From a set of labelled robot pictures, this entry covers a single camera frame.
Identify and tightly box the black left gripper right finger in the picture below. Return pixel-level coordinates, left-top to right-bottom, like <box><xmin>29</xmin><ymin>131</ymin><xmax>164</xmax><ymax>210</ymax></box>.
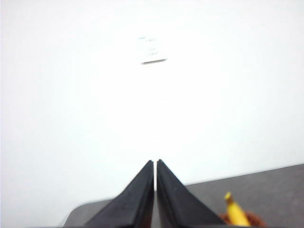
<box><xmin>156</xmin><ymin>158</ymin><xmax>227</xmax><ymax>228</ymax></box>

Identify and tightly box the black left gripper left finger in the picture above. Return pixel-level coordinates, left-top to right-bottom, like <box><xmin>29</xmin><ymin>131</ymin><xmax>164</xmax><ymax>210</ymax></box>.
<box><xmin>84</xmin><ymin>159</ymin><xmax>155</xmax><ymax>228</ymax></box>

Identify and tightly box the yellow banana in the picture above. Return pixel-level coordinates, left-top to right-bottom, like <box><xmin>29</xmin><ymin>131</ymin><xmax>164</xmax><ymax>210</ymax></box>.
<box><xmin>224</xmin><ymin>191</ymin><xmax>251</xmax><ymax>227</ymax></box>

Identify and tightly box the brown wicker basket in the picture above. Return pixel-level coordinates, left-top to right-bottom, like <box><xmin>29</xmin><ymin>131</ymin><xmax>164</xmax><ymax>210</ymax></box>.
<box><xmin>218</xmin><ymin>209</ymin><xmax>268</xmax><ymax>228</ymax></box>

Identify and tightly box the white wall socket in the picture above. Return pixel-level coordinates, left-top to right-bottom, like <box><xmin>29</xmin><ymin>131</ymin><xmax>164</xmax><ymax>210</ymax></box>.
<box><xmin>137</xmin><ymin>35</ymin><xmax>168</xmax><ymax>66</ymax></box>

